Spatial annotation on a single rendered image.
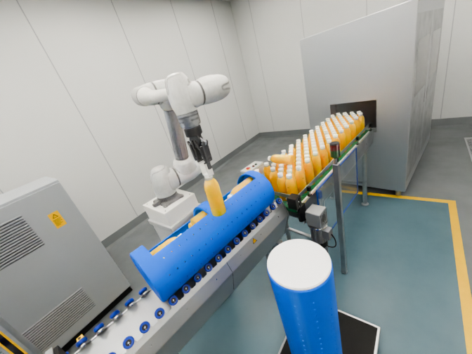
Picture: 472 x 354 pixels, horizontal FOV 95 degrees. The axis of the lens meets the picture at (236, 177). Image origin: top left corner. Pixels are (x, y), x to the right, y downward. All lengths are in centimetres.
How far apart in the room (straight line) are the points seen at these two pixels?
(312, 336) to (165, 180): 125
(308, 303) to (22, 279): 219
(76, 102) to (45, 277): 225
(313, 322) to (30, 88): 367
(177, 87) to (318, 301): 101
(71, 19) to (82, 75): 69
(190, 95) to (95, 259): 208
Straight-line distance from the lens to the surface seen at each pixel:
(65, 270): 260
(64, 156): 370
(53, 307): 272
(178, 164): 166
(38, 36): 394
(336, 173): 170
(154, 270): 109
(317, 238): 175
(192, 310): 130
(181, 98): 91
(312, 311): 110
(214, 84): 98
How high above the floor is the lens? 183
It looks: 24 degrees down
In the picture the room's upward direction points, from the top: 17 degrees counter-clockwise
